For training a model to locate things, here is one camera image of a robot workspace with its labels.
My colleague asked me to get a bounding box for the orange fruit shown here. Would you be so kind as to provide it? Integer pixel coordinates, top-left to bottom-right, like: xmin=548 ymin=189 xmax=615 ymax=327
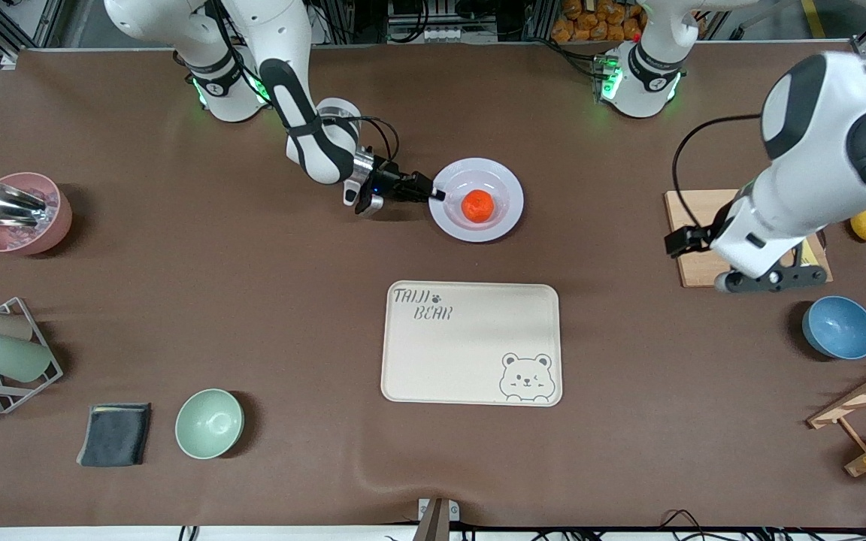
xmin=461 ymin=189 xmax=495 ymax=224

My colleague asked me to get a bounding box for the white round plate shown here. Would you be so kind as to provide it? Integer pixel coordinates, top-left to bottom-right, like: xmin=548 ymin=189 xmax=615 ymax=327
xmin=428 ymin=157 xmax=525 ymax=243

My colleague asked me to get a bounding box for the wooden cutting board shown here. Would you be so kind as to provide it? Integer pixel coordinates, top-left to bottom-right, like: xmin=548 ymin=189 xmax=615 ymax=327
xmin=665 ymin=189 xmax=834 ymax=289

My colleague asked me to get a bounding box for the white power strip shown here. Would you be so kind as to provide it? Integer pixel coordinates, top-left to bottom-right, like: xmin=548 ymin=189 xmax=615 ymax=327
xmin=390 ymin=25 xmax=458 ymax=43

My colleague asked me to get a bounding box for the cream bear print tray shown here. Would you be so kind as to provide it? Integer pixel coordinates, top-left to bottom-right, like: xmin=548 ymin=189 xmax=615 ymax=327
xmin=380 ymin=281 xmax=563 ymax=407

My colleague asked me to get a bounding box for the blue bowl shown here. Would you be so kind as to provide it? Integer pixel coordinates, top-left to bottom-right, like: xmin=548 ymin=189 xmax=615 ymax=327
xmin=802 ymin=295 xmax=866 ymax=360

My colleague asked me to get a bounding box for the wooden drying rack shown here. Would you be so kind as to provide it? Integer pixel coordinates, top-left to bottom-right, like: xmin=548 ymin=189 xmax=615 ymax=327
xmin=807 ymin=353 xmax=866 ymax=478

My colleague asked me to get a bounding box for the mint green bowl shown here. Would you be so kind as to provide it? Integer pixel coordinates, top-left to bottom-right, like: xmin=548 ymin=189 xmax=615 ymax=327
xmin=175 ymin=388 xmax=244 ymax=460

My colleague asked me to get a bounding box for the folded dark grey cloth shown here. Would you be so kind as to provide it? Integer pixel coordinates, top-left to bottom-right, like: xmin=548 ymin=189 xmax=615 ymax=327
xmin=77 ymin=403 xmax=153 ymax=468

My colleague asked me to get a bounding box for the pink bowl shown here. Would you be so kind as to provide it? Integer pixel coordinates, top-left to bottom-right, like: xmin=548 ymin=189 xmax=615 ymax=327
xmin=0 ymin=172 xmax=73 ymax=255

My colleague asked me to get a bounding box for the green plastic cup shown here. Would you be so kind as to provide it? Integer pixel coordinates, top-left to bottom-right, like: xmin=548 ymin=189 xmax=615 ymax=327
xmin=0 ymin=333 xmax=53 ymax=383

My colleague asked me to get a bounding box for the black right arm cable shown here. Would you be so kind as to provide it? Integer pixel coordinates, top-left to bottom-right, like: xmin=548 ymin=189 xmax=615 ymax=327
xmin=354 ymin=115 xmax=401 ymax=170

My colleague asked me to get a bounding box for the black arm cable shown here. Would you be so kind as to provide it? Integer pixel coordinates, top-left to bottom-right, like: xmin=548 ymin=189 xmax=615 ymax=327
xmin=672 ymin=113 xmax=765 ymax=234
xmin=354 ymin=115 xmax=401 ymax=170

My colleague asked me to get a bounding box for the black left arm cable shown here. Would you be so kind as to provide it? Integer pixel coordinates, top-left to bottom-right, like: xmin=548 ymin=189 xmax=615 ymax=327
xmin=672 ymin=113 xmax=765 ymax=234

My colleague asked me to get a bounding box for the metal camera mount clamp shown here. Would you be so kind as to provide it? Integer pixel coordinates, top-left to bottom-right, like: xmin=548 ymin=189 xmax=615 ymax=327
xmin=412 ymin=497 xmax=461 ymax=541

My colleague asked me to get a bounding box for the white wire cup rack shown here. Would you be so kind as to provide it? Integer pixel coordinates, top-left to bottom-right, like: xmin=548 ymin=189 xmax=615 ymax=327
xmin=0 ymin=297 xmax=64 ymax=415

